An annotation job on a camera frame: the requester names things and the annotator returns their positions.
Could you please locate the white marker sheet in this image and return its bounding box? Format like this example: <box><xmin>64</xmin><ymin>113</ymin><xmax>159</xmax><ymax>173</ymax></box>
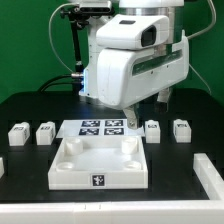
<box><xmin>57</xmin><ymin>119</ymin><xmax>145</xmax><ymax>138</ymax></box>

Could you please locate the white left block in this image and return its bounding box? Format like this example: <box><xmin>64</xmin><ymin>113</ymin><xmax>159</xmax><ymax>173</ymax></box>
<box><xmin>0</xmin><ymin>157</ymin><xmax>4</xmax><ymax>179</ymax></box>

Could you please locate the black cable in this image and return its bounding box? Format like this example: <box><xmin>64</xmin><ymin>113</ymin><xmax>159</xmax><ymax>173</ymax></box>
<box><xmin>37</xmin><ymin>73</ymin><xmax>84</xmax><ymax>93</ymax></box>

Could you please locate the white square tabletop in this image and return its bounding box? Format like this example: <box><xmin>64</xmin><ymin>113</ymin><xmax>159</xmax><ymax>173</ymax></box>
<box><xmin>48</xmin><ymin>136</ymin><xmax>148</xmax><ymax>190</ymax></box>

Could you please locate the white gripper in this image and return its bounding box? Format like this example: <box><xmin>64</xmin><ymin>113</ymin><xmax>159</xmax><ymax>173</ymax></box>
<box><xmin>97</xmin><ymin>34</ymin><xmax>189</xmax><ymax>129</ymax></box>

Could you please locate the white right fence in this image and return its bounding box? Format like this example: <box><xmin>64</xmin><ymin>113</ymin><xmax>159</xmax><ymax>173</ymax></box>
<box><xmin>193</xmin><ymin>153</ymin><xmax>224</xmax><ymax>201</ymax></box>

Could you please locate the white fence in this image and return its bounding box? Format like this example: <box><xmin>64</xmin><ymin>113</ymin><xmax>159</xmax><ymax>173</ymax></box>
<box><xmin>193</xmin><ymin>153</ymin><xmax>224</xmax><ymax>201</ymax></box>
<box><xmin>0</xmin><ymin>200</ymin><xmax>224</xmax><ymax>224</ymax></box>

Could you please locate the black camera on stand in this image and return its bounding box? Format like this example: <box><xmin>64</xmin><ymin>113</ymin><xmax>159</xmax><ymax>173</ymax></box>
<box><xmin>60</xmin><ymin>0</ymin><xmax>115</xmax><ymax>73</ymax></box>

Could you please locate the white front fence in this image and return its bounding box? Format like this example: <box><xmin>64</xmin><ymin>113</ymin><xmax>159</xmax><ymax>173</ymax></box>
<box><xmin>0</xmin><ymin>200</ymin><xmax>224</xmax><ymax>224</ymax></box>

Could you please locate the grey cable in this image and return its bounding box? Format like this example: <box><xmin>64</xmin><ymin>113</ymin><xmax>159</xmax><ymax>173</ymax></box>
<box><xmin>48</xmin><ymin>3</ymin><xmax>78</xmax><ymax>74</ymax></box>

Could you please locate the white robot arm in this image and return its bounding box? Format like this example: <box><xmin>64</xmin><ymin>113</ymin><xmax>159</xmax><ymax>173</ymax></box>
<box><xmin>79</xmin><ymin>0</ymin><xmax>189</xmax><ymax>129</ymax></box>

